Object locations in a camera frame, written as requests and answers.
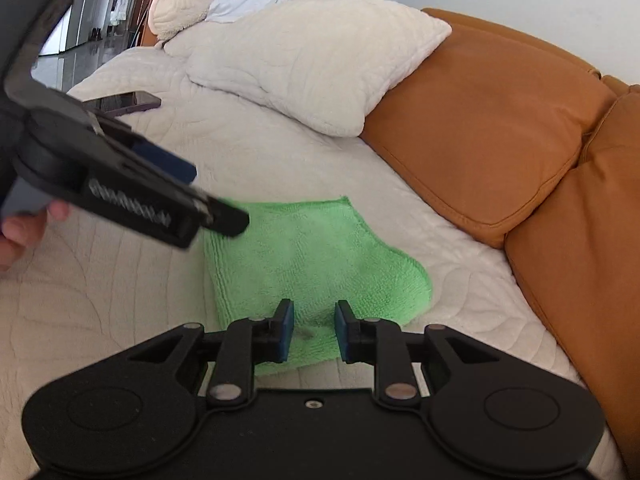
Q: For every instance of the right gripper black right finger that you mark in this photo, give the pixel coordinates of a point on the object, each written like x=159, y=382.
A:
x=380, y=344

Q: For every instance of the orange cushion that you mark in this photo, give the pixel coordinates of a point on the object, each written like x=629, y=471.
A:
x=486, y=127
x=576, y=259

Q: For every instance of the white quilted pillow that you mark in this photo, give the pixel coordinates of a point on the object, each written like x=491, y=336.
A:
x=325, y=63

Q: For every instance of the green microfiber towel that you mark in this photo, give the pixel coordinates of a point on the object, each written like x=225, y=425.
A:
x=315, y=254

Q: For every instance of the right orange back cushion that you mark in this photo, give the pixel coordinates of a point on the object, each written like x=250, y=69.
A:
x=576, y=259

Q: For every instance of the orange leather sofa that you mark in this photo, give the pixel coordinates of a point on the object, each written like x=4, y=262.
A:
x=532, y=151

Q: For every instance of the dark smartphone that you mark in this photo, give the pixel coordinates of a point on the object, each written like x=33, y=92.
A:
x=126, y=103

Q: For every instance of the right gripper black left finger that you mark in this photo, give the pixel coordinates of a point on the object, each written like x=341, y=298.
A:
x=244, y=344

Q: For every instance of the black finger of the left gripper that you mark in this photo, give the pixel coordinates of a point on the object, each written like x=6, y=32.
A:
x=172, y=164
x=222, y=218

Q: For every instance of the left orange back cushion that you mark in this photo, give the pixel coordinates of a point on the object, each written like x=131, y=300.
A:
x=486, y=127

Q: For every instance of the person's left hand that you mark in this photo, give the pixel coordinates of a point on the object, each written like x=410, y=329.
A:
x=24, y=232

